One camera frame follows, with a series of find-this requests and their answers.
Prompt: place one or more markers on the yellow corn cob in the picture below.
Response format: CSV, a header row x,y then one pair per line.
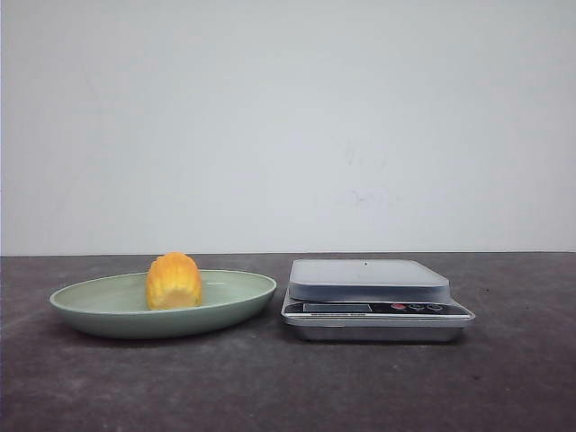
x,y
173,281

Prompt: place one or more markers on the silver digital kitchen scale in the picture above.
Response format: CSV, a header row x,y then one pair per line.
x,y
383,300

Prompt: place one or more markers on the light green plate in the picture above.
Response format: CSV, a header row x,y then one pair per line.
x,y
116,306

